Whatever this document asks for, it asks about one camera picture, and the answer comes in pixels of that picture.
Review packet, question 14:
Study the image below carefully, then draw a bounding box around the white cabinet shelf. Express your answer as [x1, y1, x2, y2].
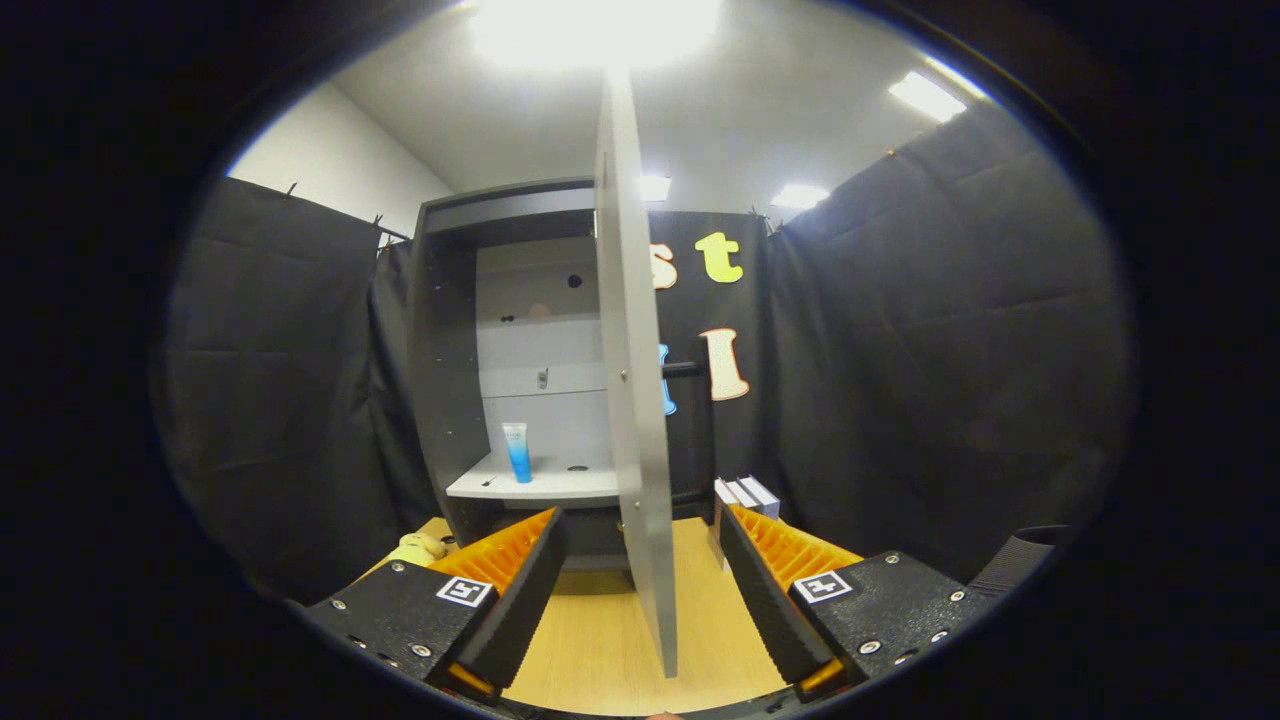
[446, 452, 621, 501]

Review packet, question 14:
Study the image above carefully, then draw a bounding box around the dark grey cabinet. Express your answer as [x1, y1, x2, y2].
[408, 178, 633, 573]

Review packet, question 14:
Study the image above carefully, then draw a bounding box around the white and blue tube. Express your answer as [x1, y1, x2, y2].
[502, 421, 533, 485]

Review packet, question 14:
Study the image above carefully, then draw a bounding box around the black door handle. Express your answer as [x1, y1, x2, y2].
[660, 340, 718, 506]

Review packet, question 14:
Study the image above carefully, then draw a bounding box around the double strip ceiling light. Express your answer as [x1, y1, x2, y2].
[888, 70, 969, 124]

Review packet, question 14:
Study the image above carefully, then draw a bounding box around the yellow plush toy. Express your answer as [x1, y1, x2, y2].
[385, 532, 449, 569]

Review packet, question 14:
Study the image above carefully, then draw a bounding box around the black ribbed strap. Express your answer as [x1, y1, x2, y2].
[968, 525, 1071, 599]

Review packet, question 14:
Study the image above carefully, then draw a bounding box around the large ceiling light panel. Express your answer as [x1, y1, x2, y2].
[470, 0, 723, 71]

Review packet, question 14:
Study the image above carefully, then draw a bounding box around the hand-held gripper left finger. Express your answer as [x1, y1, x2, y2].
[298, 506, 566, 706]

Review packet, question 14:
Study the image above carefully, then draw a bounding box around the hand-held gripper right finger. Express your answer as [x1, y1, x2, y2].
[717, 503, 996, 701]

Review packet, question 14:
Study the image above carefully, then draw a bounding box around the black backdrop cloth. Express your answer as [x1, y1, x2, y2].
[150, 100, 1136, 601]

